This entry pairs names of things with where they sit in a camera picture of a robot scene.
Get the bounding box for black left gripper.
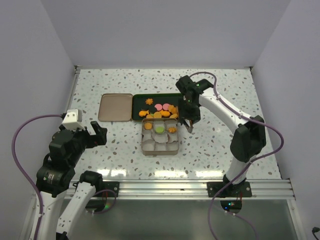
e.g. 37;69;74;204
68;120;107;166

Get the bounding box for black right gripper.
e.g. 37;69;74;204
178;97;201;125

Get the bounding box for green macaron cookie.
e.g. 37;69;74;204
154;126;165;134

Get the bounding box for orange round flower cookie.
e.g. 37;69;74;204
143;122;153;130

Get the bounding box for metal tongs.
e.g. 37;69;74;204
179;119;194;134

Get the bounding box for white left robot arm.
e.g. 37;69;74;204
29;121;108;240

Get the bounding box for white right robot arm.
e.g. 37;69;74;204
175;75;267;197

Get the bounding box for tan dotted cookie right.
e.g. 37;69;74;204
170;113;179;119

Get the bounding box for orange fish cookie middle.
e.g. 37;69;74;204
160;110;171;118

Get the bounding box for pink sandwich cookie left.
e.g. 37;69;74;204
154;103;163;111

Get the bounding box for tan dotted round cookie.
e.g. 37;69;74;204
153;111;162;119

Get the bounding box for gold tin lid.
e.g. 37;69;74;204
98;93;133;122

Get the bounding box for orange swirl star cookie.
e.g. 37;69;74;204
145;98;154;106

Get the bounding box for gold cookie tin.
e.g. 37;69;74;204
140;117;180;157

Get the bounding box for white paper cupcake liners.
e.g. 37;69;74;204
142;120;179;152

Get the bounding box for dark green tray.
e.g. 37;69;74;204
131;93;183;122

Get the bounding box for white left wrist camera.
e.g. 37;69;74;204
62;109;85;131

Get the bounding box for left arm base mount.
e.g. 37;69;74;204
98;181;120;198

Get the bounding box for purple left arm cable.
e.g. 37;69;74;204
11;113;68;240

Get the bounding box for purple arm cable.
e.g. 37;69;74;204
11;113;68;240
187;71;285;240

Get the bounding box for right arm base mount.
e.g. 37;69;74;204
206;180;253;198

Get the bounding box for aluminium front rail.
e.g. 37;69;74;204
104;179;295;200

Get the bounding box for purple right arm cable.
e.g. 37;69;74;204
187;71;285;240

